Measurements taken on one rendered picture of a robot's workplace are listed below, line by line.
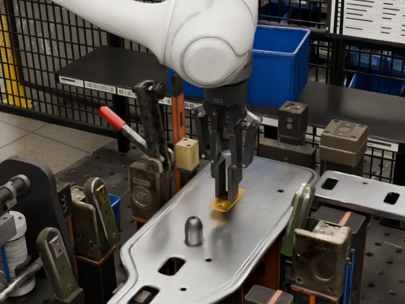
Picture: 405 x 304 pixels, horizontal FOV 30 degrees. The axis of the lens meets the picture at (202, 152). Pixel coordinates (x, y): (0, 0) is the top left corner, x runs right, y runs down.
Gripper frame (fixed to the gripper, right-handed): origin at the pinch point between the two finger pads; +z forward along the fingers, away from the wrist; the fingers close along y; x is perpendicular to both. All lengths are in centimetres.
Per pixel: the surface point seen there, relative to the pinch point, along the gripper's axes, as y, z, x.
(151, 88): -14.6, -15.6, -0.4
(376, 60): -16, 37, 159
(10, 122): -209, 106, 163
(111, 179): -55, 36, 40
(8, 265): -20.8, 1.6, -35.8
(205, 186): -6.5, 5.4, 4.1
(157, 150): -13.4, -3.8, -1.6
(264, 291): 15.7, 6.2, -18.7
